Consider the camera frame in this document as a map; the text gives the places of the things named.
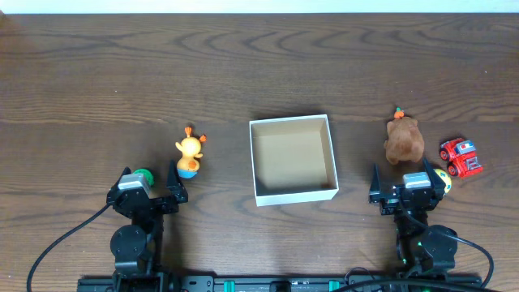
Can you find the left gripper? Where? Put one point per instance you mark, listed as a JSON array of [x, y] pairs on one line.
[[152, 203]]

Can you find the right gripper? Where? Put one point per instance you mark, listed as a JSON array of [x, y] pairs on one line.
[[389, 203]]

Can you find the green ridged disc toy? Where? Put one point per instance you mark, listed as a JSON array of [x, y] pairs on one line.
[[147, 174]]

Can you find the yellow rubber duck toy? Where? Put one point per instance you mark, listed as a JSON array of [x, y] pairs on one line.
[[190, 147]]

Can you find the yellow ball with letters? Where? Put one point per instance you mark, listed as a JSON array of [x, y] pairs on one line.
[[446, 179]]

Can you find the brown plush capybara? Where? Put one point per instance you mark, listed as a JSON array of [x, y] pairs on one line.
[[405, 141]]

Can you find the red toy fire truck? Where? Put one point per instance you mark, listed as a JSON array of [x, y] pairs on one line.
[[461, 157]]

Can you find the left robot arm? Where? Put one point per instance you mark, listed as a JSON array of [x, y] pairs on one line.
[[137, 247]]

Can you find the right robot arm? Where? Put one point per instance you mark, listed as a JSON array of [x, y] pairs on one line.
[[423, 248]]

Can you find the white cardboard box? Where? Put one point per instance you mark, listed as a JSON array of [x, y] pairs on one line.
[[292, 160]]

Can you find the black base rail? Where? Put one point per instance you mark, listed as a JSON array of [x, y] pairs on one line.
[[269, 284]]

